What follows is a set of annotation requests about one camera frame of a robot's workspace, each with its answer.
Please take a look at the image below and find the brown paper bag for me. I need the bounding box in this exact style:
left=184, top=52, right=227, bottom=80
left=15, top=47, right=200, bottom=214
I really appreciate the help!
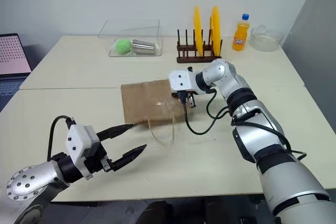
left=120, top=79, right=195, bottom=141

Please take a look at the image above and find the stainless steel cup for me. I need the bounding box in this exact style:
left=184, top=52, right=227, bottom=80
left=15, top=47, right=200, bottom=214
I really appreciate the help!
left=131, top=39, right=161, bottom=56

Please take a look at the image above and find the clear plastic box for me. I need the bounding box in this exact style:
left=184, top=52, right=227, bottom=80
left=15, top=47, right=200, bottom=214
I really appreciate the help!
left=98, top=18, right=164, bottom=58

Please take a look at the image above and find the green ball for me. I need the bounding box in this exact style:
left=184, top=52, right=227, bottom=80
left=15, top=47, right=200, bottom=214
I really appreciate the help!
left=115, top=38, right=132, bottom=56

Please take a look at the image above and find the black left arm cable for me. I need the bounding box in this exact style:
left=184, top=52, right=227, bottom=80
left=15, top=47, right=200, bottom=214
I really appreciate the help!
left=46, top=115, right=77, bottom=162

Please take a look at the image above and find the brown wooden dish rack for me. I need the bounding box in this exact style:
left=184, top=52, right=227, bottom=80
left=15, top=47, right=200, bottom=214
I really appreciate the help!
left=176, top=28, right=224, bottom=64

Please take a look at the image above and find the open laptop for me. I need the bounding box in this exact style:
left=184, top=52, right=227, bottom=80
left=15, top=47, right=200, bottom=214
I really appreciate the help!
left=0, top=33, right=33, bottom=112

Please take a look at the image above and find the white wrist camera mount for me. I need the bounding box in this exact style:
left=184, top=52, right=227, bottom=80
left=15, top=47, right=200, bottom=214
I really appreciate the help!
left=65, top=123, right=102, bottom=182
left=167, top=69, right=198, bottom=95

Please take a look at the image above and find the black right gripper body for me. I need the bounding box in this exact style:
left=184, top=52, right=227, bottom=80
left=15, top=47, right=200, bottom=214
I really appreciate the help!
left=171, top=90, right=197, bottom=102

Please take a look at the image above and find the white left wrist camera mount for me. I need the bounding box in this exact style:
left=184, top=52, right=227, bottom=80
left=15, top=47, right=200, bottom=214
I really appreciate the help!
left=65, top=123, right=102, bottom=182

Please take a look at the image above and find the dark rounded shape under table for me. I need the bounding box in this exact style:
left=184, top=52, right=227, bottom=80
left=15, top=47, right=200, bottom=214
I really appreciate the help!
left=136, top=199, right=174, bottom=224

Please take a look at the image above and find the yellow plate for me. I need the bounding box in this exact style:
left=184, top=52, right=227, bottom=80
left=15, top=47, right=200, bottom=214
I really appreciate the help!
left=193, top=5, right=204, bottom=58
left=209, top=5, right=222, bottom=58

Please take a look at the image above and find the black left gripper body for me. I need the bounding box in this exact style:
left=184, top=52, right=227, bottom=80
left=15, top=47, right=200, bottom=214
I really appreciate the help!
left=83, top=142, right=117, bottom=175

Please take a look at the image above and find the orange soda bottle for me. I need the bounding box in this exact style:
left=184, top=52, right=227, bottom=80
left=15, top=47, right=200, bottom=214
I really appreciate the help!
left=232, top=13, right=250, bottom=51

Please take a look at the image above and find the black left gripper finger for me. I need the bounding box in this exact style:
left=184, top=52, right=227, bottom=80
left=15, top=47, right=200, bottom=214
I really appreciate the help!
left=111, top=144, right=148, bottom=172
left=96, top=123, right=133, bottom=143

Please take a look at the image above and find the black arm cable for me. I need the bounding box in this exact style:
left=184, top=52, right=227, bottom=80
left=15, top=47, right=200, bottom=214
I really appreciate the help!
left=46, top=115, right=77, bottom=162
left=180, top=87, right=308, bottom=161

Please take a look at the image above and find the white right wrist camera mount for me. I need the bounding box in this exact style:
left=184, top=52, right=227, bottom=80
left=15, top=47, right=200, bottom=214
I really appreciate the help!
left=167, top=69, right=198, bottom=95

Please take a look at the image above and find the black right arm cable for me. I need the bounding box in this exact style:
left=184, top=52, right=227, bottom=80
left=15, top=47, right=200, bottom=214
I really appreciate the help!
left=180, top=87, right=308, bottom=161

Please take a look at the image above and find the clear glass bowl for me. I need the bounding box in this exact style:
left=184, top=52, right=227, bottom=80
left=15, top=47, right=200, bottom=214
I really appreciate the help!
left=249, top=25, right=285, bottom=52

